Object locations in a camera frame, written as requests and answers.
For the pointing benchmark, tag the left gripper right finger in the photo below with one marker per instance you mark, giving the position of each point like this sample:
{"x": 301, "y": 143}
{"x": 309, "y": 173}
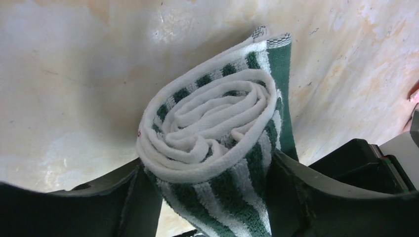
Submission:
{"x": 302, "y": 202}

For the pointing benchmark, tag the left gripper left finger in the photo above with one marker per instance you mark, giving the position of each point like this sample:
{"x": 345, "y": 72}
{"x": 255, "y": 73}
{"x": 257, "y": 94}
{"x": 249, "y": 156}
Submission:
{"x": 121, "y": 203}

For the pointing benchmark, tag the green white striped towel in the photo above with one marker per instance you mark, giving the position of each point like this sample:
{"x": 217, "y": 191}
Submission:
{"x": 207, "y": 138}

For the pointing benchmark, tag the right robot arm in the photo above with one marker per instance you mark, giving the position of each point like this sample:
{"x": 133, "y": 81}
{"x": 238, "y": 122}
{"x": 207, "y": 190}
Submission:
{"x": 391, "y": 168}

